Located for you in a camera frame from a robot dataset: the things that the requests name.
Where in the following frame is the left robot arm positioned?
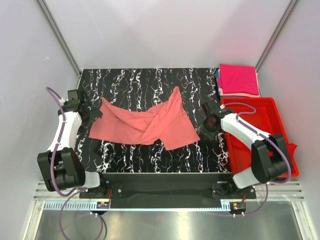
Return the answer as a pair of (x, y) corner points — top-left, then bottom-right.
(37, 87), (108, 198)

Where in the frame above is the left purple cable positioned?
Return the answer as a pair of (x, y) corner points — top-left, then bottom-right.
(46, 86), (108, 238)

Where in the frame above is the left aluminium corner post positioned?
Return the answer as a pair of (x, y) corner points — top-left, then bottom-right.
(35, 0), (82, 77)

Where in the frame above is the red plastic bin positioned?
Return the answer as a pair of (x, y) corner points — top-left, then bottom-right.
(221, 97), (290, 174)

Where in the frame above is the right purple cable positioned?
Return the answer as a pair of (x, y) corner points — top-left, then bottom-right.
(223, 101), (293, 216)

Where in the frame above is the black marble pattern mat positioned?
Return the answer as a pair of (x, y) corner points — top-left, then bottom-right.
(75, 68), (231, 173)

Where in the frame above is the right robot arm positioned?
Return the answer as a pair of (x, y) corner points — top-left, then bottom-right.
(197, 101), (292, 199)

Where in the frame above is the blue folded t shirt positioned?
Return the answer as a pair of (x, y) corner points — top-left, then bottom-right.
(215, 70), (221, 96)

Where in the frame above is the aluminium corner post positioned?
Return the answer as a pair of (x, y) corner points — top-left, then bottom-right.
(35, 0), (82, 77)
(255, 0), (300, 72)

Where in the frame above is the magenta folded t shirt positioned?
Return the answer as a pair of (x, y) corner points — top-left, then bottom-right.
(217, 64), (260, 97)

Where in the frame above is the red t shirt in bin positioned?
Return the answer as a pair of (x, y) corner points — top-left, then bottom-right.
(274, 142), (298, 176)

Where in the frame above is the salmon pink t shirt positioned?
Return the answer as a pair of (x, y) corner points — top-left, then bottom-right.
(89, 86), (200, 151)

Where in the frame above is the purple cable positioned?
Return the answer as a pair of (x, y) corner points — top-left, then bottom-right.
(46, 86), (108, 238)
(223, 101), (293, 216)

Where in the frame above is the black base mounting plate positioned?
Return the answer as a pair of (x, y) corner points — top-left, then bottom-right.
(80, 172), (256, 211)

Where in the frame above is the white cable duct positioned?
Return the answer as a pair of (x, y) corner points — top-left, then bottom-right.
(43, 201), (232, 212)

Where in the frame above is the right aluminium corner post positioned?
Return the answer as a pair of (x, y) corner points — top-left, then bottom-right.
(255, 0), (300, 72)

